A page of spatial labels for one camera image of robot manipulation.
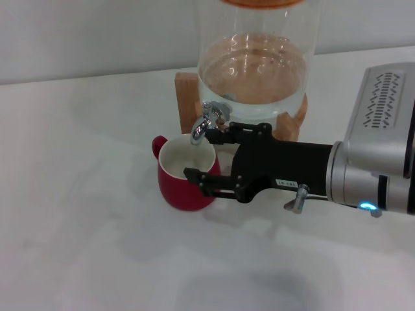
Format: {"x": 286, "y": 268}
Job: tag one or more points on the glass water dispenser jar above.
{"x": 256, "y": 81}

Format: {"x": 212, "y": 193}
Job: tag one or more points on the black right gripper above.
{"x": 285, "y": 162}

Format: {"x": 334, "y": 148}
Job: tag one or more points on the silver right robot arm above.
{"x": 356, "y": 181}

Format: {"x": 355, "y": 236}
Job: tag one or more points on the red ceramic cup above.
{"x": 175, "y": 191}

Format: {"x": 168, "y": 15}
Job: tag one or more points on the chrome faucet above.
{"x": 202, "y": 124}

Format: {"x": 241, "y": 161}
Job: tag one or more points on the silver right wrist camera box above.
{"x": 382, "y": 113}

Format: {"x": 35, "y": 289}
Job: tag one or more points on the wooden dispenser stand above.
{"x": 185, "y": 103}

